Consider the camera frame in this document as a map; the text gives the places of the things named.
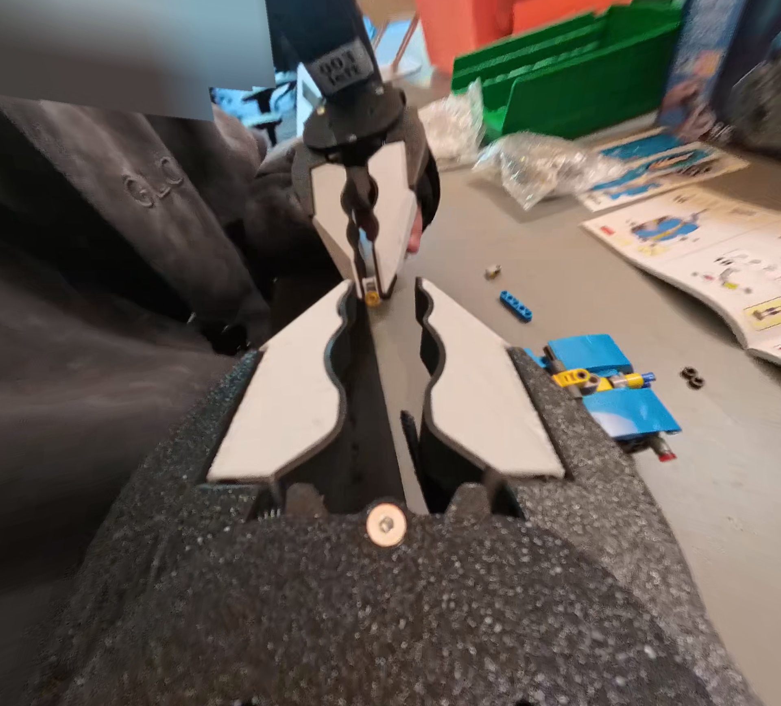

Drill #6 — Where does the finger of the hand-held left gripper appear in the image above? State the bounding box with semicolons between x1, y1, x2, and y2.
310;162;367;292
357;140;422;301

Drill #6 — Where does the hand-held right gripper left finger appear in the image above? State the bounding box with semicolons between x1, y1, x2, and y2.
206;280;356;484

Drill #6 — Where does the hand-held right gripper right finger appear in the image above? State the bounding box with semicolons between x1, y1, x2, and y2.
415;277;567;481

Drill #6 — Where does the blue brick toy car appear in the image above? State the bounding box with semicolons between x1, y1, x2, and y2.
525;333;683;464

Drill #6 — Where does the grey desk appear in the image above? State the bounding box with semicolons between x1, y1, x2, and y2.
366;72;781;706

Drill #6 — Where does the person's left hand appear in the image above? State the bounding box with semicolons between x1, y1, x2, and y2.
403;209;426;257

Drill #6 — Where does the blue brick beam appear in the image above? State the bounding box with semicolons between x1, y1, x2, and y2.
498;289;533;323

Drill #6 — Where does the green storage bin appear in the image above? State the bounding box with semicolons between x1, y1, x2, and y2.
450;0;685;141

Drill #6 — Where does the blue printed leaflet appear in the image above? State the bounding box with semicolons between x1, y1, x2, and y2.
576;128;753;214

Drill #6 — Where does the open instruction booklet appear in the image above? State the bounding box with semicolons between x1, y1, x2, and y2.
581;187;781;366

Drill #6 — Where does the dark robot kit box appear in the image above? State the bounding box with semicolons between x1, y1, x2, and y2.
659;0;781;153

